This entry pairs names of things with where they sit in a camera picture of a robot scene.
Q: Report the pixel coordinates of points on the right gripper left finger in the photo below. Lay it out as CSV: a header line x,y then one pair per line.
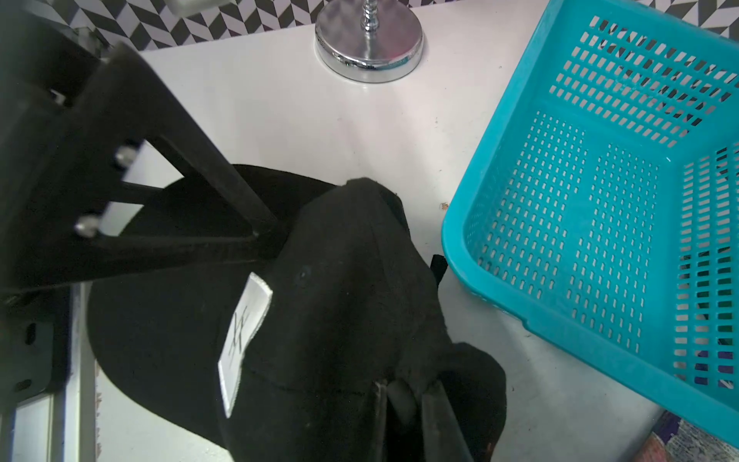
x,y
396,411

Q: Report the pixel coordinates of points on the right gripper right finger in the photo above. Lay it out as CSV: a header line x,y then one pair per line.
x,y
443,440

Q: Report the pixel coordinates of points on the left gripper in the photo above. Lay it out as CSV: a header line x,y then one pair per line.
x,y
71,125

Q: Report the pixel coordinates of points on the black baseball cap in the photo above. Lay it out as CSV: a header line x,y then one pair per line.
x,y
277,360

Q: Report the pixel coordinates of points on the purple snack packet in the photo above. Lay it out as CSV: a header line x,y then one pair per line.
x,y
673,439

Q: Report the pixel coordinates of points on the pink metal cup stand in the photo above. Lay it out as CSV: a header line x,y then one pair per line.
x,y
371,41

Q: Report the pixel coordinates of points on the teal plastic basket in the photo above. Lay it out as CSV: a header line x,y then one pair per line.
x,y
601,205

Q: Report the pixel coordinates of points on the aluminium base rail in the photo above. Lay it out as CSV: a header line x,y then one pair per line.
x,y
47,376

